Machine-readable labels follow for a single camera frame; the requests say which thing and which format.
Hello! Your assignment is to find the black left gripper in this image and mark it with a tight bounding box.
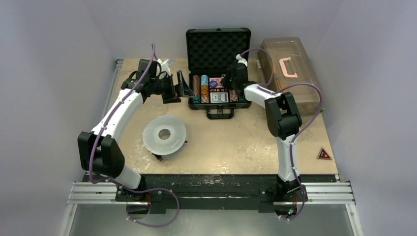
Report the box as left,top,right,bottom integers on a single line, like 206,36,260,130
150,71,194,104

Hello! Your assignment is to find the blue small blind button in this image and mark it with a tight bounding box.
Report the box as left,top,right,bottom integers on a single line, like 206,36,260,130
209,80,218,89

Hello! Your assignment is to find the black poker set case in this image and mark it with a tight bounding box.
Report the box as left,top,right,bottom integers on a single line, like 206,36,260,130
185,28,251,119

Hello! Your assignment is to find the red triangle warning sticker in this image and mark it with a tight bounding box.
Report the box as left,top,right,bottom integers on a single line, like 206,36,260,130
317,147,332,160

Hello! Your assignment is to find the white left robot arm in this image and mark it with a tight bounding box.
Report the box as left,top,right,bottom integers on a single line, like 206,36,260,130
77,59,192,201

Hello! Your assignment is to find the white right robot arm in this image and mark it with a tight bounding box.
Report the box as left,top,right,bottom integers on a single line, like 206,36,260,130
221,62,302,200

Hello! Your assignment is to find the red playing card deck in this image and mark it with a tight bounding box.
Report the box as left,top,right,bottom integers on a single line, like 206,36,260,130
208,78,223,89

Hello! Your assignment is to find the long brown chip stack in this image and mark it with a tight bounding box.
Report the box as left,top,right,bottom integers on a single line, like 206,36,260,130
192,75,201,104

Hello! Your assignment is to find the peach chip stack right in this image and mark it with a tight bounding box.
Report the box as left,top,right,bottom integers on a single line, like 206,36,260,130
229,90,238,102

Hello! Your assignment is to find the blue playing card deck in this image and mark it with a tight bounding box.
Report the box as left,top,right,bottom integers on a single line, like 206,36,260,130
210,92,229,103

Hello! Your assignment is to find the orange yellow chip stack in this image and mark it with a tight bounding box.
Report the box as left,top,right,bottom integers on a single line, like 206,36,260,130
200,85,209,103

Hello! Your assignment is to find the light blue chip stack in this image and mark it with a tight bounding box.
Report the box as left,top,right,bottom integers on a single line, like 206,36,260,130
200,75,209,86

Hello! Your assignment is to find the translucent plastic toolbox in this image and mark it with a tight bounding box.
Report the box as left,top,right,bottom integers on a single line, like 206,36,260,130
258,37,320,116

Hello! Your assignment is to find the white perforated cable spool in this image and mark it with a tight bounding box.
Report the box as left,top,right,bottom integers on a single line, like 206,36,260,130
142,115,188,161

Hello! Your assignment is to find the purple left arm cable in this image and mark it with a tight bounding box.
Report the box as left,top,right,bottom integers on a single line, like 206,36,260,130
89,43,180,229

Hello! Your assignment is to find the aluminium frame rail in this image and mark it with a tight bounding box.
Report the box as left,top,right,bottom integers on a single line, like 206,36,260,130
304,182,355,205

